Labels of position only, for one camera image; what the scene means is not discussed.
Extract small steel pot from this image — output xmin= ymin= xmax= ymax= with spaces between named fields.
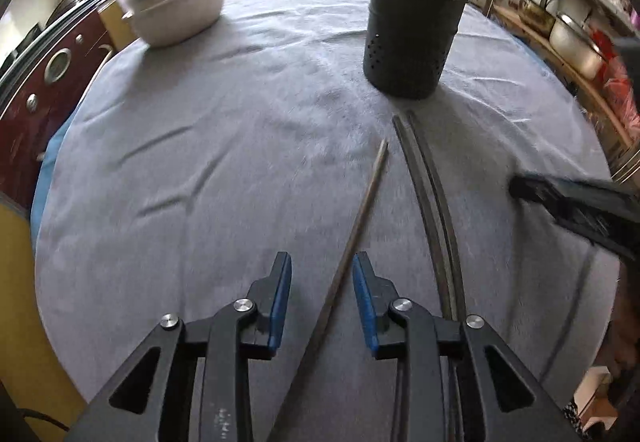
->
xmin=520 ymin=0 xmax=556 ymax=32

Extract person's right hand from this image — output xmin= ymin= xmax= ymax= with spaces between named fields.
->
xmin=597 ymin=262 xmax=640 ymax=403

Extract yellow stove base cabinet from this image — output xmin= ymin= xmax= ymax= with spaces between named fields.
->
xmin=0 ymin=202 xmax=88 ymax=428

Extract grey tablecloth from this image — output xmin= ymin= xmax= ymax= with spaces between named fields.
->
xmin=32 ymin=0 xmax=623 ymax=442

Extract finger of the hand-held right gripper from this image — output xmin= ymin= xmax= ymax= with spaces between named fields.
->
xmin=550 ymin=212 xmax=640 ymax=263
xmin=510 ymin=174 xmax=640 ymax=217

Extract black cable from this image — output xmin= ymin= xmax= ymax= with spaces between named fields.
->
xmin=22 ymin=409 xmax=72 ymax=433

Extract red plastic bag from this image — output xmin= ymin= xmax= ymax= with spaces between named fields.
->
xmin=590 ymin=29 xmax=640 ymax=143

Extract large lidded steel pot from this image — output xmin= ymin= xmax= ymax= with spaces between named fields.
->
xmin=549 ymin=12 xmax=606 ymax=80

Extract black wok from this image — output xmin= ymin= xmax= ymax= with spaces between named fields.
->
xmin=50 ymin=0 xmax=86 ymax=22

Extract metal shelf rack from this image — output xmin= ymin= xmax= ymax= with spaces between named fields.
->
xmin=487 ymin=0 xmax=640 ymax=183

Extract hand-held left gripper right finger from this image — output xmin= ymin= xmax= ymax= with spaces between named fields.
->
xmin=351 ymin=251 xmax=588 ymax=442

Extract black metal utensil holder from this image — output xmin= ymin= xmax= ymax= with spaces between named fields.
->
xmin=362 ymin=0 xmax=467 ymax=100

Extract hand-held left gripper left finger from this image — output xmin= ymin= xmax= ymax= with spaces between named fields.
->
xmin=65 ymin=251 xmax=293 ymax=442

